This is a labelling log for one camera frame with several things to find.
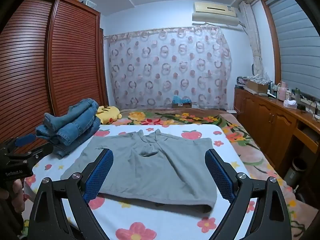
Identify strawberry print bed sheet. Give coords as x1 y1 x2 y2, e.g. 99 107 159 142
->
23 124 258 240

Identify faded light blue jeans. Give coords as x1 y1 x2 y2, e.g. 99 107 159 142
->
44 98 99 132

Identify dark blue jeans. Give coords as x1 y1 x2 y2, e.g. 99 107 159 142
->
52 130 101 158

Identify pink thermos jug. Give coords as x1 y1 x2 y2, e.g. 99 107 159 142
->
277 81 286 101

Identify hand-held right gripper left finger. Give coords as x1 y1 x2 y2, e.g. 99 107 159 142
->
27 149 114 240

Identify sheer circle-pattern curtain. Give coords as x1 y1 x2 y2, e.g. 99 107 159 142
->
108 26 232 110

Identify beige air conditioner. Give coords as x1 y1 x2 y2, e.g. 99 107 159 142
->
192 1 247 27

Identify brown slatted wardrobe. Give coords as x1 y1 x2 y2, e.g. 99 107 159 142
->
0 0 109 153

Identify person's left hand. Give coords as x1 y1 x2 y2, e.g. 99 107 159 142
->
0 179 25 205

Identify grey trash can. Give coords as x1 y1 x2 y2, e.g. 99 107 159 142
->
283 157 308 188

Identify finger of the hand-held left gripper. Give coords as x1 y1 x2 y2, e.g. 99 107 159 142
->
22 144 54 164
0 133 37 152

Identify grey window blind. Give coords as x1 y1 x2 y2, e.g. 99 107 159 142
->
265 0 320 105

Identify tied beige side curtain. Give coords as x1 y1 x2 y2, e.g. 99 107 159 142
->
238 1 271 81

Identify cardboard box with papers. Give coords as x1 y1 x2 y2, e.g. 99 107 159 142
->
246 77 270 94

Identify wooden side cabinet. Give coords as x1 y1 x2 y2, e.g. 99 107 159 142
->
234 86 320 179

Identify white tissue box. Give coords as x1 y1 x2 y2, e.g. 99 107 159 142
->
283 99 298 110

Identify yellow plush toy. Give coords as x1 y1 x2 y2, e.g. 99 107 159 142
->
96 106 123 125

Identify wooden window frame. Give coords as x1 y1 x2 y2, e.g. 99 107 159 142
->
260 0 282 85

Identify medium blue jeans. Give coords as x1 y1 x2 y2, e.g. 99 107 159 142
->
36 115 101 146

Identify grey pants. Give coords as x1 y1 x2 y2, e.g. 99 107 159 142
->
60 129 217 213

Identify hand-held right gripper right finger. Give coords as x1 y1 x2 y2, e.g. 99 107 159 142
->
205 149 293 240

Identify floral blanket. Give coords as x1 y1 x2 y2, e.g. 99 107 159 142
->
110 108 316 240

